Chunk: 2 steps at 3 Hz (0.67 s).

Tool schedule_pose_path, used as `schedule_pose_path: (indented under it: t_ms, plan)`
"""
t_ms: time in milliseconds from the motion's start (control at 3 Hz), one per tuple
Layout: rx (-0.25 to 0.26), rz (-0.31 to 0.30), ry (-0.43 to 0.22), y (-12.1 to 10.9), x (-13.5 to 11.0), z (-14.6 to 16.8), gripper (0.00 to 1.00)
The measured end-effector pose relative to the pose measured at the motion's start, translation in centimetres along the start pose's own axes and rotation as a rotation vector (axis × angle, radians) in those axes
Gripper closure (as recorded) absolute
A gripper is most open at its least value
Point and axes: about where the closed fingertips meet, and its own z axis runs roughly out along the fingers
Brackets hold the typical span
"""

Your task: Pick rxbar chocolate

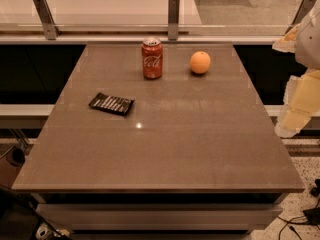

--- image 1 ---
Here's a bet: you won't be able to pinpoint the brown table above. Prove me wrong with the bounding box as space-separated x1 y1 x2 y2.
13 44 304 231

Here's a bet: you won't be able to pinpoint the middle metal railing bracket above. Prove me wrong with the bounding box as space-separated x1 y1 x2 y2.
168 0 180 40

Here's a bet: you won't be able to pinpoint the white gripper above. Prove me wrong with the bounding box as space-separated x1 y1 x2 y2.
272 8 320 138

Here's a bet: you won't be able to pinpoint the orange fruit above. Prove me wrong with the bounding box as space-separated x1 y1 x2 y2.
189 51 211 74

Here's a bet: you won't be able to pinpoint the right metal railing bracket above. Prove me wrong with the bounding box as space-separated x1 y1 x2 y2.
286 0 317 32

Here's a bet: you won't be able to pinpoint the black rxbar chocolate wrapper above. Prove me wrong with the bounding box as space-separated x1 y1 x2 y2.
89 93 134 116

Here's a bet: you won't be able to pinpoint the red coca-cola can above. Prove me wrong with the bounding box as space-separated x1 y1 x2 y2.
141 37 163 79

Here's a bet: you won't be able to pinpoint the metal railing bracket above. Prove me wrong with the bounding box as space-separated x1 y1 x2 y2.
33 0 60 40
168 0 180 40
286 0 317 32

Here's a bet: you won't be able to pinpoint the left metal railing bracket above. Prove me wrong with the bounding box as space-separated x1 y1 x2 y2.
33 0 60 40

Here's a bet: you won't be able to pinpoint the dark equipment bottom left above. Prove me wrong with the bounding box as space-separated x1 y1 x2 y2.
0 129 72 240

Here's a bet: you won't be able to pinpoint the black cables on floor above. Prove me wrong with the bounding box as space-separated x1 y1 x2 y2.
276 178 320 240

